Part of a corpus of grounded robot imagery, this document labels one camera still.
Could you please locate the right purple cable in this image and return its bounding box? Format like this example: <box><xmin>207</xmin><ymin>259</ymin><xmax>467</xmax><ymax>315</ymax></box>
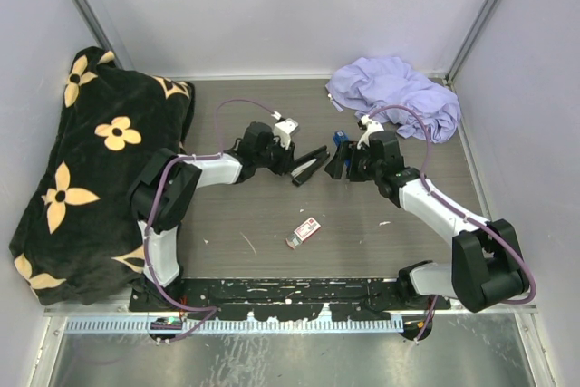
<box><xmin>357</xmin><ymin>104</ymin><xmax>539</xmax><ymax>343</ymax></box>

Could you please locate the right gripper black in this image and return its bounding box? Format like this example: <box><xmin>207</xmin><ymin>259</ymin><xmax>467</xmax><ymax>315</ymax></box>
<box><xmin>325</xmin><ymin>140</ymin><xmax>382</xmax><ymax>182</ymax></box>

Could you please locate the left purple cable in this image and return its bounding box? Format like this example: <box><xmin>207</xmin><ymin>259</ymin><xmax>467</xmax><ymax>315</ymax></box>
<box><xmin>143</xmin><ymin>99</ymin><xmax>285</xmax><ymax>343</ymax></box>

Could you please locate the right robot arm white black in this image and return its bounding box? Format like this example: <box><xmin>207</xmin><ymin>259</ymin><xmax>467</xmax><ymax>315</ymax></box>
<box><xmin>325</xmin><ymin>131</ymin><xmax>532</xmax><ymax>313</ymax></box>

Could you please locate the white cable duct strip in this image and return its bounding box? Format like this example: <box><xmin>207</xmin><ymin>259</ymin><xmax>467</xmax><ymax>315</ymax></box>
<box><xmin>64</xmin><ymin>315</ymin><xmax>404</xmax><ymax>334</ymax></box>

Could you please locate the black floral blanket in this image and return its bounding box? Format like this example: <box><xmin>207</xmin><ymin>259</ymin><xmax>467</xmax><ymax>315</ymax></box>
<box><xmin>9</xmin><ymin>47</ymin><xmax>195</xmax><ymax>306</ymax></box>

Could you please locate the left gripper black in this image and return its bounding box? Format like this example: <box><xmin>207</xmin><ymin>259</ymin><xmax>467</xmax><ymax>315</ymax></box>
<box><xmin>255</xmin><ymin>134</ymin><xmax>296</xmax><ymax>176</ymax></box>

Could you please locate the purple cable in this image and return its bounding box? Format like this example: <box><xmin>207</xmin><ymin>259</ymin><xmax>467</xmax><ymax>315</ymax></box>
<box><xmin>143</xmin><ymin>99</ymin><xmax>285</xmax><ymax>343</ymax></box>
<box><xmin>357</xmin><ymin>104</ymin><xmax>539</xmax><ymax>343</ymax></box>

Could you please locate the red white staple box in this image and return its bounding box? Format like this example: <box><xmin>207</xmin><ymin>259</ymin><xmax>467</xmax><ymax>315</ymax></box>
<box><xmin>285</xmin><ymin>218</ymin><xmax>321</xmax><ymax>249</ymax></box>

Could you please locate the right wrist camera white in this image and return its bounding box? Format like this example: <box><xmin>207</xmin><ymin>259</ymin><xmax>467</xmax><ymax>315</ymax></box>
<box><xmin>356</xmin><ymin>115</ymin><xmax>384</xmax><ymax>150</ymax></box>

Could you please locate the lavender crumpled cloth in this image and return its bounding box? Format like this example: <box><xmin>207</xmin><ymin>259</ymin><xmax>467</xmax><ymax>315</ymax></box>
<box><xmin>325</xmin><ymin>56</ymin><xmax>461</xmax><ymax>143</ymax></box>

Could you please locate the blue stapler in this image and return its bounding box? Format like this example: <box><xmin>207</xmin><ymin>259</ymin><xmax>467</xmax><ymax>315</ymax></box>
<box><xmin>333</xmin><ymin>131</ymin><xmax>349</xmax><ymax>147</ymax></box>

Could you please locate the black stapler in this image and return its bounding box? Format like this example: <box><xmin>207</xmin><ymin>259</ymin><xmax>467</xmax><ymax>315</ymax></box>
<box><xmin>290</xmin><ymin>145</ymin><xmax>330</xmax><ymax>187</ymax></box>

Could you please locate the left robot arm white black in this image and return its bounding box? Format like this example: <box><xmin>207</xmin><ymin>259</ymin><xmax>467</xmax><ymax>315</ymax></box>
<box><xmin>129</xmin><ymin>118</ymin><xmax>299</xmax><ymax>311</ymax></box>

